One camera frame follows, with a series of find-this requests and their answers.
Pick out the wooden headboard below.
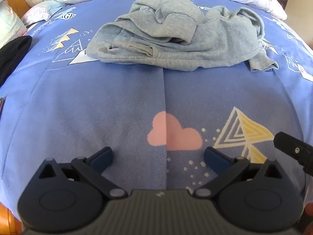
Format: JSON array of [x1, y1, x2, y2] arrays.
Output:
[[6, 0, 32, 20]]

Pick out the grey pants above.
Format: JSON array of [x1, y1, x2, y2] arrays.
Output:
[[86, 0, 280, 72]]

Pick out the wooden bed frame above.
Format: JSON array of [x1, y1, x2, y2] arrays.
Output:
[[0, 199, 23, 235]]

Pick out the black cloth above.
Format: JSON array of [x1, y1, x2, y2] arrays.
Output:
[[0, 35, 33, 87]]

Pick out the blue printed bedsheet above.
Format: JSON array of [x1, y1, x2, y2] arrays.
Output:
[[0, 0, 313, 216]]

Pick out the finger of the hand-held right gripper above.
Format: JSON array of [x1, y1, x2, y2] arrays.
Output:
[[273, 131, 313, 177]]

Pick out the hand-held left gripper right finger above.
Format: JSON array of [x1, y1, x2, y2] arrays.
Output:
[[194, 146, 285, 199]]

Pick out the floral pillow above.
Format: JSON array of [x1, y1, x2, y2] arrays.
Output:
[[0, 0, 65, 49]]

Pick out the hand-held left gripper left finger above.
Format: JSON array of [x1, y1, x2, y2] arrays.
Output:
[[37, 146, 128, 200]]

